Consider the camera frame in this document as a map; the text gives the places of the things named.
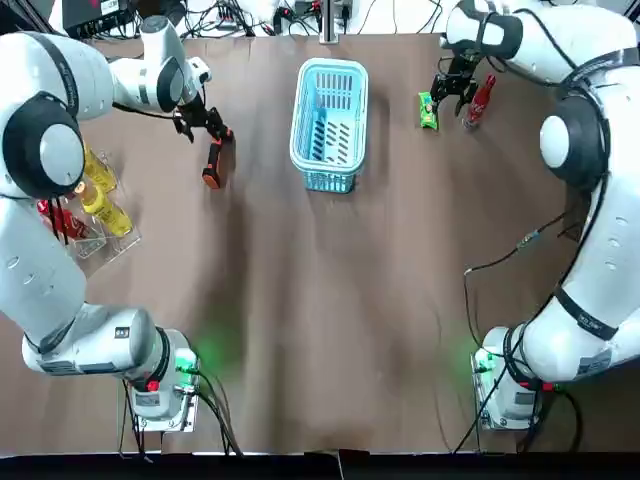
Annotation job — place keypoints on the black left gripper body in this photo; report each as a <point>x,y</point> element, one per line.
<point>192,114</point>

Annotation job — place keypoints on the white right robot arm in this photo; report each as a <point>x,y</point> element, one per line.
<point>600,260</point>

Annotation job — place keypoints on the red shelf bottle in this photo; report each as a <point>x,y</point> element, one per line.
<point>75,227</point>

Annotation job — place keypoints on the orange black barcode scanner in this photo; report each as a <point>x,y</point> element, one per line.
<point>214,165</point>

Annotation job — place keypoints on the yellow drink bottle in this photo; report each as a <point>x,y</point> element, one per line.
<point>100,170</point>
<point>107,212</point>

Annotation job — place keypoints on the red cola bottle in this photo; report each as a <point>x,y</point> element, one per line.
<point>477,107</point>

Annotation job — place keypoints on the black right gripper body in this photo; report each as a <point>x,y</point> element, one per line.
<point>457,75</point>

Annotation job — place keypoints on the clear acrylic bottle shelf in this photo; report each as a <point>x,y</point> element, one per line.
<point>125,245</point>

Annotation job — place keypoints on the green snack packet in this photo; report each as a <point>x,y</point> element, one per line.
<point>428,112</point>

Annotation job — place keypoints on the light blue plastic basket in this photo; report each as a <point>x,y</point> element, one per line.
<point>327,182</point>

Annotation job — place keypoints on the aluminium camera post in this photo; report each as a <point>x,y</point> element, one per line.
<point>334,25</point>

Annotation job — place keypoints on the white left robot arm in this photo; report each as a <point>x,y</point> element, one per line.
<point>40,280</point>

